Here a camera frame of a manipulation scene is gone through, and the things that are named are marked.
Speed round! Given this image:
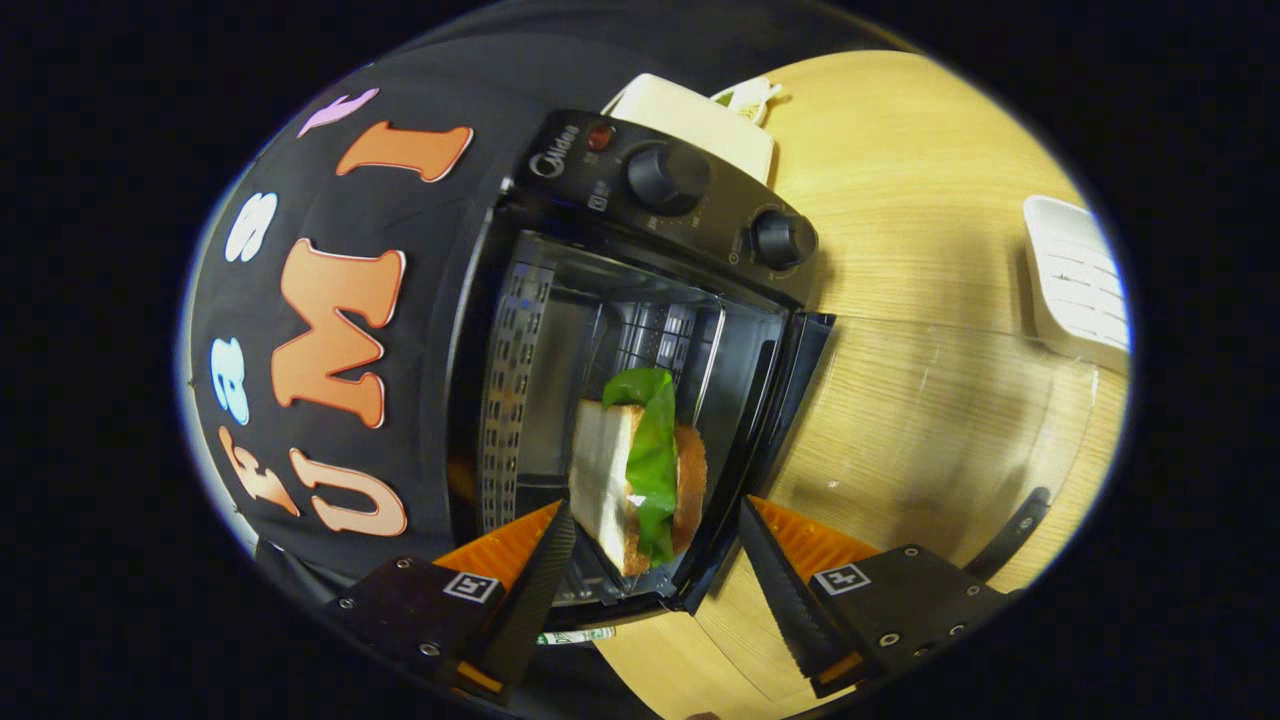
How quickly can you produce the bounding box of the lettuce sandwich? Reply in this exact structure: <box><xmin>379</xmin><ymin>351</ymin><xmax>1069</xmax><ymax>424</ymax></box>
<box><xmin>568</xmin><ymin>367</ymin><xmax>709</xmax><ymax>578</ymax></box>

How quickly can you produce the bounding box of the black toaster oven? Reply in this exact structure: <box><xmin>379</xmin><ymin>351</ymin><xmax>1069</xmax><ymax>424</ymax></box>
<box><xmin>445</xmin><ymin>108</ymin><xmax>1106</xmax><ymax>633</ymax></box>

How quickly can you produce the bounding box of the black backdrop cloth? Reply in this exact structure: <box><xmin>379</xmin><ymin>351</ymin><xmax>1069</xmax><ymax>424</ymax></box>
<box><xmin>180</xmin><ymin>0</ymin><xmax>901</xmax><ymax>601</ymax></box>

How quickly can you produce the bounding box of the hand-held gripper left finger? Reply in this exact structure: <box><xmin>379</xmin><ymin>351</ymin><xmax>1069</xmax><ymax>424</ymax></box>
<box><xmin>335</xmin><ymin>501</ymin><xmax>579</xmax><ymax>699</ymax></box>

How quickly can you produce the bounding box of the white plate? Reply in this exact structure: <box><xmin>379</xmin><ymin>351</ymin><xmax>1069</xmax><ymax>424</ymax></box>
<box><xmin>1022</xmin><ymin>195</ymin><xmax>1133</xmax><ymax>376</ymax></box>

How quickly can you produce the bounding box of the white dish of beans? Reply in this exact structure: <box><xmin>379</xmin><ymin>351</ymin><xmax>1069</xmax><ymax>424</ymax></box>
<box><xmin>710</xmin><ymin>76</ymin><xmax>784</xmax><ymax>126</ymax></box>

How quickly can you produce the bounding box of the white pop-up toaster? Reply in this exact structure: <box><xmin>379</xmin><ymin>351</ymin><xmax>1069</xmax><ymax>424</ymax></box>
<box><xmin>600</xmin><ymin>73</ymin><xmax>777</xmax><ymax>186</ymax></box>

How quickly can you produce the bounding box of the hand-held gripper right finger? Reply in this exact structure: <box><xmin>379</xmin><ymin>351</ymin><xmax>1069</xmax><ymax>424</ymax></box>
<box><xmin>738</xmin><ymin>496</ymin><xmax>1012</xmax><ymax>699</ymax></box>

